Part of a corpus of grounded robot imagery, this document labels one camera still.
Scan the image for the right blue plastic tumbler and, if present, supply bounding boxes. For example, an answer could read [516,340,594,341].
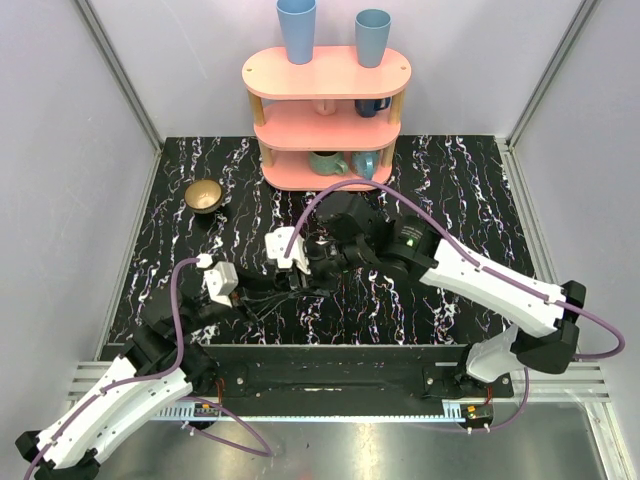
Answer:
[355,9,391,68]

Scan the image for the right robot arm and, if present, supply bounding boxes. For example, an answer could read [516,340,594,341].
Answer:
[265,191,586,397]

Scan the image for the green ceramic mug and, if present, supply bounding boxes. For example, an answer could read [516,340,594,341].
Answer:
[308,151,349,176]

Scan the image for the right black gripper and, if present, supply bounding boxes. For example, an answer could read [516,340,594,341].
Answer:
[285,238,370,300]

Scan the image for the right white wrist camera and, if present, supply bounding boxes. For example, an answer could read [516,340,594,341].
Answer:
[264,226,311,275]

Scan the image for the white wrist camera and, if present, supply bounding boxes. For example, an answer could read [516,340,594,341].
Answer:
[196,254,239,307]
[264,226,311,275]

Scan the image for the blue plastic tumbler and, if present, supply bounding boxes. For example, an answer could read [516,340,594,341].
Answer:
[355,9,391,68]
[276,0,316,65]

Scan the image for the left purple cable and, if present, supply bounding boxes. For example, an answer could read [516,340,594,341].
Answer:
[22,257,274,480]

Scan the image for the pink three-tier wooden shelf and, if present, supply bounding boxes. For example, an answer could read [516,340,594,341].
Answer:
[242,46,412,191]

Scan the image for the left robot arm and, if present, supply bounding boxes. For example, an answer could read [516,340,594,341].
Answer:
[15,258,317,479]

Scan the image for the light blue ceramic mug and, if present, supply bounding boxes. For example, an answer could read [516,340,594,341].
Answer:
[351,151,380,180]

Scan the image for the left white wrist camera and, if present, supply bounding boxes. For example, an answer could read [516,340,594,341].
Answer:
[196,254,239,307]

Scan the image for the pink mug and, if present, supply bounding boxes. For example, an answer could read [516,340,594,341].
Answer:
[312,99,336,116]

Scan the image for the left blue plastic tumbler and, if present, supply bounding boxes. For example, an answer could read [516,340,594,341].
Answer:
[276,0,316,65]

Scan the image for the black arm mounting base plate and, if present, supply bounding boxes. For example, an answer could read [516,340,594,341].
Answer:
[203,345,513,399]

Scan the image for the dark blue mug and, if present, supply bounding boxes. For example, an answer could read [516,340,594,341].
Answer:
[354,97,392,118]

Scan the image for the gold bowl with dark rim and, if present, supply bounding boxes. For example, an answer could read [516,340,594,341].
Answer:
[184,179,224,214]

